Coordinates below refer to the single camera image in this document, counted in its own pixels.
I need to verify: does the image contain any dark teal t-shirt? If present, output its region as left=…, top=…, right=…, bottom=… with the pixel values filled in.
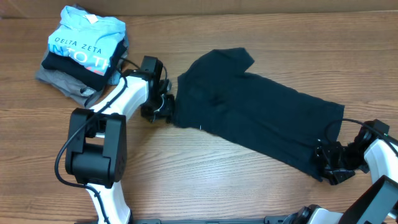
left=172, top=48, right=345, bottom=180

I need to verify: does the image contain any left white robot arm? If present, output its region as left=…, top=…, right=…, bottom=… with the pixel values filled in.
left=54, top=71, right=174, bottom=223

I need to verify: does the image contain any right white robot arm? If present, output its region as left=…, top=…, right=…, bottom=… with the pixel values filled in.
left=291, top=139, right=397, bottom=224

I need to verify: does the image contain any blue denim folded garment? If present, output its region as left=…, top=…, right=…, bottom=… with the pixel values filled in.
left=108, top=67, right=122, bottom=86

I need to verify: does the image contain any grey folded garment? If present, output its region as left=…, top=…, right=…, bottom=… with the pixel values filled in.
left=35, top=37, right=130, bottom=110

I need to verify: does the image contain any light blue folded t-shirt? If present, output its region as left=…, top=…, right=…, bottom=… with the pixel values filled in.
left=48, top=6, right=126, bottom=76

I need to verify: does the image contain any black folded garment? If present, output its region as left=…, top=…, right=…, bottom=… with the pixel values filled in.
left=41, top=40, right=124, bottom=91

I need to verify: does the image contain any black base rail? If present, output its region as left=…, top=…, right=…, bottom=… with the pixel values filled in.
left=74, top=205, right=352, bottom=224

